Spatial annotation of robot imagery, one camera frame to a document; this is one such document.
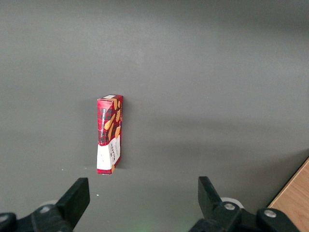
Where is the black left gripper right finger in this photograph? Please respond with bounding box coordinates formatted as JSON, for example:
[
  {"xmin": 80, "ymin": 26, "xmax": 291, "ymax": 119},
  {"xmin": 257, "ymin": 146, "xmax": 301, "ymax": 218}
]
[{"xmin": 190, "ymin": 176, "xmax": 300, "ymax": 232}]

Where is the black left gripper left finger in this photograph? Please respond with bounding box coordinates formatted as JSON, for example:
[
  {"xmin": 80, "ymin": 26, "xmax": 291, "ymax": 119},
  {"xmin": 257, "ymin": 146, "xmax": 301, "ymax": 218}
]
[{"xmin": 0, "ymin": 177, "xmax": 91, "ymax": 232}]

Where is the red tartan shortbread box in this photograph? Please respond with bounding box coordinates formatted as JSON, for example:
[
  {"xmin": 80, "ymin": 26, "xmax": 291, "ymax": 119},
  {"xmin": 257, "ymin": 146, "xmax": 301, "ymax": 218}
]
[{"xmin": 96, "ymin": 94, "xmax": 124, "ymax": 175}]

